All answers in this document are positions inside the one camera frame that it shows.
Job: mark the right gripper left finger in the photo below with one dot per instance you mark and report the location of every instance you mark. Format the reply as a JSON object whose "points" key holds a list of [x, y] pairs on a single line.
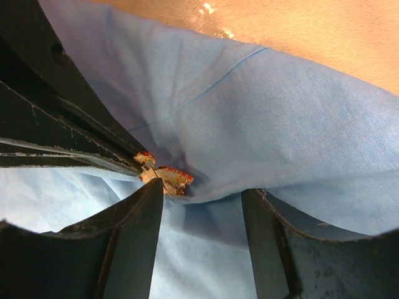
{"points": [[108, 255]]}

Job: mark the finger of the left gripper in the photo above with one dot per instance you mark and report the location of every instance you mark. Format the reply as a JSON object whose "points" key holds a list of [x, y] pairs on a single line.
{"points": [[33, 137], [36, 66]]}

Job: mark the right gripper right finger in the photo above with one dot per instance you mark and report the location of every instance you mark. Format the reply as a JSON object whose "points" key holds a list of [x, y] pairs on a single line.
{"points": [[295, 255]]}

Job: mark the red leaf brooch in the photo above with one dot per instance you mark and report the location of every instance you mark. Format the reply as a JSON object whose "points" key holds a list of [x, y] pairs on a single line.
{"points": [[174, 181]]}

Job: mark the light blue button shirt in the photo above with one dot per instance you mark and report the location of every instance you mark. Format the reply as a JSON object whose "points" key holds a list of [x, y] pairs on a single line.
{"points": [[234, 116]]}

